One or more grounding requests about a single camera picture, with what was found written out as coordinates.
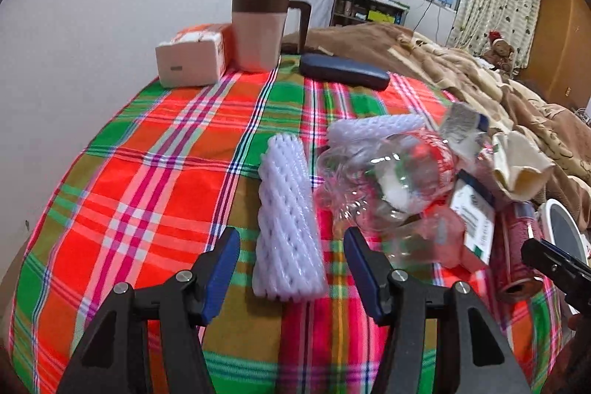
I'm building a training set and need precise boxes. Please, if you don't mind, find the white and blue medicine box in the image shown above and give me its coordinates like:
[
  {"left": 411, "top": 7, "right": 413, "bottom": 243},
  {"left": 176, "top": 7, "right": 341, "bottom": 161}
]
[
  {"left": 438, "top": 102, "right": 490, "bottom": 159},
  {"left": 449, "top": 170, "right": 498, "bottom": 271}
]

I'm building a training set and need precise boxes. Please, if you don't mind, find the white storage shelf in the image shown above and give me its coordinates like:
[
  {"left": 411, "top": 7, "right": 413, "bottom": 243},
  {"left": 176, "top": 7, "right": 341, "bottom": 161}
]
[{"left": 330, "top": 0, "right": 411, "bottom": 28}]

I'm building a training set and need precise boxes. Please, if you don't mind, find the brown teddy bear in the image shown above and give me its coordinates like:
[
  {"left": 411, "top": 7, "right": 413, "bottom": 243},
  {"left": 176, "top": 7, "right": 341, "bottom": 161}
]
[{"left": 480, "top": 30, "right": 517, "bottom": 74}]

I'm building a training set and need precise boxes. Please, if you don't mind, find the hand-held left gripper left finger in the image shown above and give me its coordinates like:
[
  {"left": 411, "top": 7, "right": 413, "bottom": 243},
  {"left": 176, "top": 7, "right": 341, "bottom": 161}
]
[{"left": 55, "top": 227, "right": 242, "bottom": 394}]

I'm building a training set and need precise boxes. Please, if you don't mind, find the navy glasses case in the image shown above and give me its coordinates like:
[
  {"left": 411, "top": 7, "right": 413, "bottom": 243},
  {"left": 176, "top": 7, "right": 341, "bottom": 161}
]
[{"left": 298, "top": 54, "right": 391, "bottom": 91}]

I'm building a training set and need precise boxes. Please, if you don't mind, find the white and orange tissue box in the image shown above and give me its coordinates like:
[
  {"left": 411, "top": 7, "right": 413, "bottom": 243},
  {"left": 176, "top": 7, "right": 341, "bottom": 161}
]
[{"left": 154, "top": 23, "right": 234, "bottom": 89}]

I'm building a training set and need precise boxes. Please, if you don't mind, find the brown patterned blanket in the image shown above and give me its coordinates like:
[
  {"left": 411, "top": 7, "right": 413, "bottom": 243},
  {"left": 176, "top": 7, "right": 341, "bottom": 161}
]
[{"left": 281, "top": 22, "right": 591, "bottom": 210}]

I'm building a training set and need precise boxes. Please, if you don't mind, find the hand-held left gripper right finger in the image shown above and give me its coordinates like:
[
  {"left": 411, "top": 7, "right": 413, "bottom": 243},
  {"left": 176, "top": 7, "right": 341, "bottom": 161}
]
[{"left": 344, "top": 228, "right": 532, "bottom": 394}]

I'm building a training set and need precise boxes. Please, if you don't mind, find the white yogurt cup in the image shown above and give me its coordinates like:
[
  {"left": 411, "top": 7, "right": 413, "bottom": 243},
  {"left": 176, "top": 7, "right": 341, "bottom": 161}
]
[{"left": 538, "top": 199, "right": 589, "bottom": 270}]

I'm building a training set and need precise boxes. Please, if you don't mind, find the wooden wardrobe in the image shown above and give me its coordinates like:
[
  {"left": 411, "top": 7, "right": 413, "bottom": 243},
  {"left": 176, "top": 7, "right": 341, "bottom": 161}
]
[{"left": 517, "top": 0, "right": 591, "bottom": 109}]

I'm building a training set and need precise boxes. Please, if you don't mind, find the white foam fruit net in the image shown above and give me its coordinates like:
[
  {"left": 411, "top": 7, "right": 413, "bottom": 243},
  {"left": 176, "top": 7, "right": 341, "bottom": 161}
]
[
  {"left": 252, "top": 134, "right": 328, "bottom": 301},
  {"left": 327, "top": 113, "right": 428, "bottom": 150}
]

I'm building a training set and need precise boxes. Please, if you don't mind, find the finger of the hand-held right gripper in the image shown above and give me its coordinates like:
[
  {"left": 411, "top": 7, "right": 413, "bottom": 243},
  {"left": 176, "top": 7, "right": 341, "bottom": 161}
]
[{"left": 522, "top": 238, "right": 591, "bottom": 316}]

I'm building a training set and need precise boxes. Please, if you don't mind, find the brown and steel mug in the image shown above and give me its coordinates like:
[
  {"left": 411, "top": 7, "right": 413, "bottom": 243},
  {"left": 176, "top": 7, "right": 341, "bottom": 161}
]
[{"left": 231, "top": 0, "right": 312, "bottom": 72}]

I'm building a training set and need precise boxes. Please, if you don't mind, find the red green plaid tablecloth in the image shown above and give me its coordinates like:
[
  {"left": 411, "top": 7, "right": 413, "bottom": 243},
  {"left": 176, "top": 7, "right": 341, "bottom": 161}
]
[{"left": 9, "top": 55, "right": 573, "bottom": 394}]

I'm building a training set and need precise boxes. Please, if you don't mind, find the crushed clear plastic bottle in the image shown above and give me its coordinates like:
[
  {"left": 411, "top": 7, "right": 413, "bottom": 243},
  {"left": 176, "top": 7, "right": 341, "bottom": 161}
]
[{"left": 314, "top": 131, "right": 462, "bottom": 270}]

